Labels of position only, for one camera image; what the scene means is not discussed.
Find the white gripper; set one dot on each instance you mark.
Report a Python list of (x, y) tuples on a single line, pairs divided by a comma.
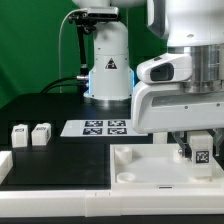
[(159, 103)]

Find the white square table top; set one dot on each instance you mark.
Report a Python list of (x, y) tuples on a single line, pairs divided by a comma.
[(156, 166)]

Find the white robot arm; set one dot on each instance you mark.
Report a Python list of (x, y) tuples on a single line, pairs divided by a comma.
[(193, 27)]

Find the white sheet with markers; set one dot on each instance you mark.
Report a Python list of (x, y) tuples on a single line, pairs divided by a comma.
[(101, 128)]

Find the white U-shaped obstacle fence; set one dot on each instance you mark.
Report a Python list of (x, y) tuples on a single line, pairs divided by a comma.
[(111, 202)]

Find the black camera on stand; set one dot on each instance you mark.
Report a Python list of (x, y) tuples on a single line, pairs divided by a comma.
[(85, 21)]

